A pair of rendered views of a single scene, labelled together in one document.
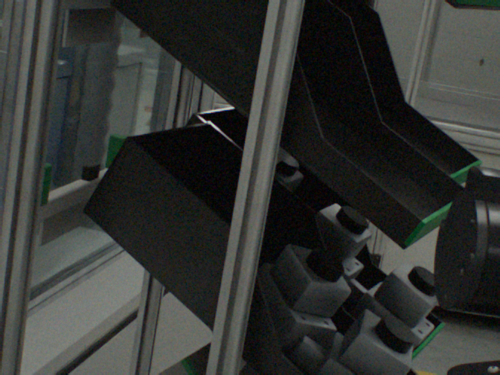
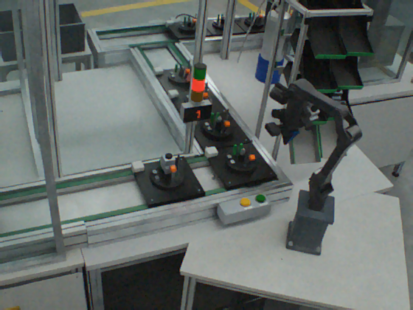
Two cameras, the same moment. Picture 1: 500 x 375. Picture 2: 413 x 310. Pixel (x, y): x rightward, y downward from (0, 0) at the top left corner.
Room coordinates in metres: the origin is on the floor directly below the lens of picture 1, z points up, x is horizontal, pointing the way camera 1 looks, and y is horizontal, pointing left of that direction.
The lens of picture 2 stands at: (-0.76, -1.12, 2.33)
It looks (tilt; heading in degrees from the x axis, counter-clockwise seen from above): 38 degrees down; 48
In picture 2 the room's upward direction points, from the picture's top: 8 degrees clockwise
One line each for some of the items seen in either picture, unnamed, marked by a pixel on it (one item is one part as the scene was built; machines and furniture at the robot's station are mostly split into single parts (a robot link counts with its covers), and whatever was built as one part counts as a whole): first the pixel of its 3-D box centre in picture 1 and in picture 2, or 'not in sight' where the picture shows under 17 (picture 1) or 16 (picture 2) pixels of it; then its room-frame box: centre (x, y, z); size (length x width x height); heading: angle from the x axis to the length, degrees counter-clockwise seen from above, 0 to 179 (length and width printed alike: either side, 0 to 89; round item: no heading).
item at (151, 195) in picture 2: not in sight; (167, 180); (0.13, 0.09, 0.96); 0.24 x 0.24 x 0.02; 76
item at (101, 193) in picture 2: not in sight; (173, 184); (0.17, 0.10, 0.91); 0.84 x 0.28 x 0.10; 166
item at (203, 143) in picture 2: not in sight; (218, 123); (0.51, 0.25, 1.01); 0.24 x 0.24 x 0.13; 76
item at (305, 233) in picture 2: not in sight; (310, 223); (0.47, -0.41, 0.96); 0.15 x 0.15 x 0.20; 40
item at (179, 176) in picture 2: not in sight; (167, 176); (0.13, 0.09, 0.98); 0.14 x 0.14 x 0.02
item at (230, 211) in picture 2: not in sight; (244, 207); (0.32, -0.18, 0.93); 0.21 x 0.07 x 0.06; 166
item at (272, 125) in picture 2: not in sight; (290, 119); (0.46, -0.20, 1.33); 0.19 x 0.06 x 0.08; 166
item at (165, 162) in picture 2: not in sight; (167, 160); (0.13, 0.10, 1.06); 0.08 x 0.04 x 0.07; 77
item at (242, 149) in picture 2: not in sight; (242, 155); (0.46, 0.01, 1.01); 0.24 x 0.24 x 0.13; 76
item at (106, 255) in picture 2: not in sight; (199, 128); (0.56, 0.44, 0.84); 1.50 x 1.41 x 0.03; 166
